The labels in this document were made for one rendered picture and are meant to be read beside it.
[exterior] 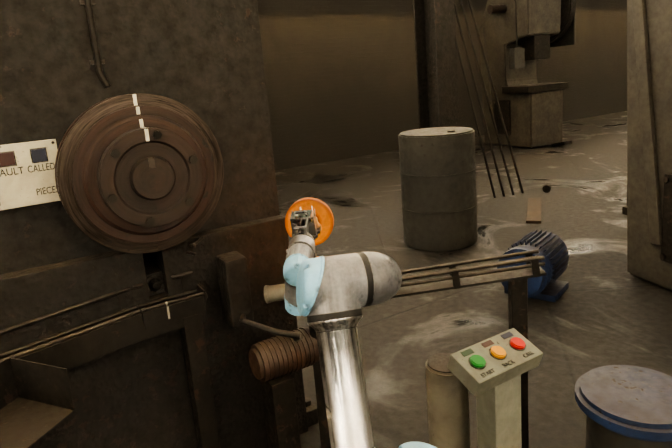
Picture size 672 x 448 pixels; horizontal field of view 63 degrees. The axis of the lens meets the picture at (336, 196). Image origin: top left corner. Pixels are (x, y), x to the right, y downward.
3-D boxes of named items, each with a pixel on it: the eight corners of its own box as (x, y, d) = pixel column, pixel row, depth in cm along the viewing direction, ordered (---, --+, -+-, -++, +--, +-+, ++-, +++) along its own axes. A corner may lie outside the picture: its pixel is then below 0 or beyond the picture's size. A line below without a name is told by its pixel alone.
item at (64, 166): (71, 264, 160) (40, 101, 150) (225, 231, 184) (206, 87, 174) (74, 270, 155) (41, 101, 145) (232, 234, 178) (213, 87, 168)
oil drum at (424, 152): (388, 240, 454) (381, 132, 435) (443, 226, 483) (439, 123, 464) (437, 257, 403) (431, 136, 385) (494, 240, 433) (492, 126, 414)
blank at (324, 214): (281, 201, 178) (280, 203, 175) (328, 192, 177) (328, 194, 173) (291, 247, 181) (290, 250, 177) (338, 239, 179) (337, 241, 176)
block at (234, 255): (222, 320, 191) (213, 254, 186) (243, 313, 195) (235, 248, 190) (233, 330, 182) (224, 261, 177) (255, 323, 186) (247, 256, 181)
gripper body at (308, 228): (316, 207, 166) (313, 228, 155) (319, 231, 170) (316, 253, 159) (291, 209, 166) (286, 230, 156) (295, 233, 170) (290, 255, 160)
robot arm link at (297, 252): (281, 289, 146) (281, 262, 142) (286, 265, 156) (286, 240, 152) (311, 291, 146) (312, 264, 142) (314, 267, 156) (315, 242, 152)
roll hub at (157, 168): (106, 233, 154) (88, 133, 148) (203, 214, 168) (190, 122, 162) (109, 237, 150) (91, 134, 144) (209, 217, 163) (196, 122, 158)
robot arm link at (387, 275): (417, 243, 117) (353, 266, 164) (369, 248, 114) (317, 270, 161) (426, 297, 115) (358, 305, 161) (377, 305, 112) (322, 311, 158)
